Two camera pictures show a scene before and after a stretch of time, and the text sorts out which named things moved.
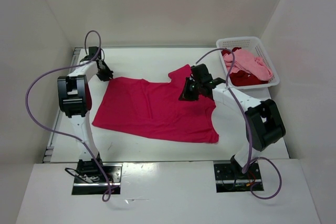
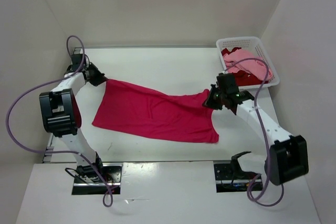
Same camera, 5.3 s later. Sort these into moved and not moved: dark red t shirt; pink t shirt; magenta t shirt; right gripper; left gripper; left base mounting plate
Moved: right gripper; left gripper; magenta t shirt
Not moved: dark red t shirt; left base mounting plate; pink t shirt
